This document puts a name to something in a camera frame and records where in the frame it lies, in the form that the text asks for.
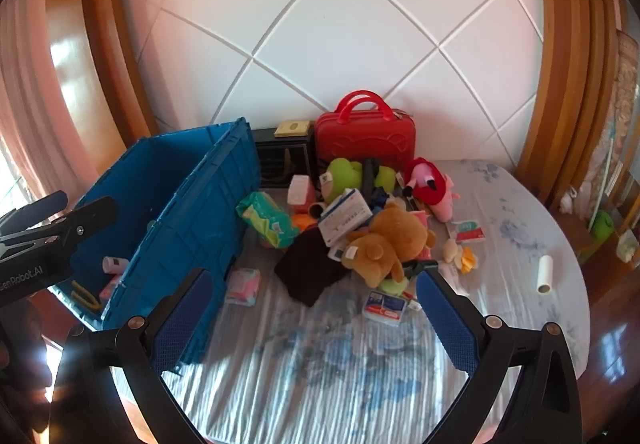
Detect white padded headboard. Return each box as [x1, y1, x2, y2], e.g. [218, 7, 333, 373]
[117, 0, 546, 165]

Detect pink and white box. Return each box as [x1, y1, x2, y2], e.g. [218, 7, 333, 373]
[287, 174, 317, 207]

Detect green wet wipes pack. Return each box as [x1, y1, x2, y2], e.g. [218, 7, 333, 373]
[236, 191, 299, 249]

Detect blue plastic crate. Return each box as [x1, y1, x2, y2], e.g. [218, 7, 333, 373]
[47, 116, 263, 365]

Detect dark maroon cloth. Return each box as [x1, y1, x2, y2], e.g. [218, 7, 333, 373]
[274, 226, 351, 307]

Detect blue floral bed sheet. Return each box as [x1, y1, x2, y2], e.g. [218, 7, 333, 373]
[110, 159, 591, 444]

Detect wooden headboard frame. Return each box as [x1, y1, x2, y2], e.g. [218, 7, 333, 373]
[80, 0, 628, 210]

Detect pink curtain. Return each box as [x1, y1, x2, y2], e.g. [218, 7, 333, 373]
[0, 0, 101, 205]

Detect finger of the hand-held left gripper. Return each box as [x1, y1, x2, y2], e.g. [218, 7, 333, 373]
[0, 196, 120, 257]
[0, 190, 69, 235]

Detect small red green box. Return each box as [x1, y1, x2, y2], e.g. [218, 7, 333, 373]
[446, 219, 486, 244]

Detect clear dental floss box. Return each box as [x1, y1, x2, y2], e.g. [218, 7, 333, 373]
[361, 290, 407, 324]

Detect pale tissue pack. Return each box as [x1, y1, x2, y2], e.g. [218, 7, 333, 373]
[616, 230, 640, 267]

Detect brown teddy bear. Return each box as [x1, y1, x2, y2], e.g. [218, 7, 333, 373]
[341, 204, 437, 287]

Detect ornate patterned panel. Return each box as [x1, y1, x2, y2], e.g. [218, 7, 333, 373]
[600, 31, 640, 185]

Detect wooden nightstand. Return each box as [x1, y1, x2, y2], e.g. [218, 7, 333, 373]
[550, 204, 640, 285]

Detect black oblong object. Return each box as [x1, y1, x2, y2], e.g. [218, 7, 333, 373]
[361, 158, 377, 197]

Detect red toy suitcase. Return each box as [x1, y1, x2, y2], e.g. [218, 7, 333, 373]
[314, 91, 416, 175]

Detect dark blue plush toy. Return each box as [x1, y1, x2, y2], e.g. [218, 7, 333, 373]
[370, 186, 396, 210]

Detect yellow handled pliers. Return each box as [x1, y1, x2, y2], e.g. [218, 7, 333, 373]
[70, 281, 103, 311]

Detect cream and yellow plush toy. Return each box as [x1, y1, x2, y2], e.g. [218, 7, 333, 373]
[442, 239, 481, 274]

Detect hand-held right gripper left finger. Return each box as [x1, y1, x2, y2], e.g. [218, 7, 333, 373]
[50, 268, 214, 444]

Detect green object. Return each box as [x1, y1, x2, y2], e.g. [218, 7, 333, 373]
[592, 210, 616, 242]

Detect white rod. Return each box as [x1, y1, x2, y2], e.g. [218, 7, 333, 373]
[587, 139, 613, 230]

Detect pink soft packet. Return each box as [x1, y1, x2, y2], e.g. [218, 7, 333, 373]
[99, 274, 125, 305]
[225, 268, 262, 307]

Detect white lint roller refill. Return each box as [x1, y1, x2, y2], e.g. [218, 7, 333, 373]
[536, 255, 552, 295]

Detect white medicine box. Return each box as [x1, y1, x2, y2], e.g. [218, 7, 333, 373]
[317, 188, 373, 247]

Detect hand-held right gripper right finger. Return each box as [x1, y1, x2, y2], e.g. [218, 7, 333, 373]
[416, 268, 585, 444]

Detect black box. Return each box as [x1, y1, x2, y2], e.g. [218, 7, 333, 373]
[251, 124, 318, 190]

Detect lime green plush toy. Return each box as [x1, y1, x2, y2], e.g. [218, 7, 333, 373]
[320, 158, 401, 205]

